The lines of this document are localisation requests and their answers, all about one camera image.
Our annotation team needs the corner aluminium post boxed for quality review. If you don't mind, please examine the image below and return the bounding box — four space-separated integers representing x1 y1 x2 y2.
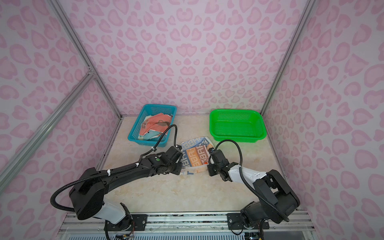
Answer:
261 0 319 118
47 0 123 120

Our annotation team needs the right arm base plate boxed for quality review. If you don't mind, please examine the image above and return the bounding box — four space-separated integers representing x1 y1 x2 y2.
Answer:
226 213 270 231

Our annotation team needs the pink orange towel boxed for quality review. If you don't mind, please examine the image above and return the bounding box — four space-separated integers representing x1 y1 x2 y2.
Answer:
138 113 173 141

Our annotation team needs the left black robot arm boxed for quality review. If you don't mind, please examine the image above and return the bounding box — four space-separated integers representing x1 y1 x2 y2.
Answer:
69 145 183 230

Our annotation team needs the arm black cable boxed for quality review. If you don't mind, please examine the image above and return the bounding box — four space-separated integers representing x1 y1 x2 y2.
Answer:
49 124 178 240
209 139 291 223

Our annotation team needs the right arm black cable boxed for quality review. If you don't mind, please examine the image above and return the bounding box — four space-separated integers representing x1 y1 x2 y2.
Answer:
209 139 291 223

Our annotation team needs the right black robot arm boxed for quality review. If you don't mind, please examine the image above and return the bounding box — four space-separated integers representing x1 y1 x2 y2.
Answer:
208 148 300 230

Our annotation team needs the right corner aluminium post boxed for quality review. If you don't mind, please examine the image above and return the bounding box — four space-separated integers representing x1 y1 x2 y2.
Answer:
261 0 319 118

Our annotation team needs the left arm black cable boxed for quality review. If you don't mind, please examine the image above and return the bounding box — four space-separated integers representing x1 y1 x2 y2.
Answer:
49 124 178 240

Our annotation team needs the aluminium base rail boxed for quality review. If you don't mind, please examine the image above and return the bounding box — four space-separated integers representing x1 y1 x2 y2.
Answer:
55 210 320 240

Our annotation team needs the left diagonal aluminium strut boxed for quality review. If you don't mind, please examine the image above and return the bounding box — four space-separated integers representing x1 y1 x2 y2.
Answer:
1 71 95 193

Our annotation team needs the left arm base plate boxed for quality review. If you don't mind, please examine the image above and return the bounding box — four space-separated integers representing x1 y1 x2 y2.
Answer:
104 214 148 232

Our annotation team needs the green plastic basket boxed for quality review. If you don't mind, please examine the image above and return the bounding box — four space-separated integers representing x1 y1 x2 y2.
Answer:
209 109 267 143

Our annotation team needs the left corner aluminium post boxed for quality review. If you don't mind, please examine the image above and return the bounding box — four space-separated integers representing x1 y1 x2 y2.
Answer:
47 0 123 120

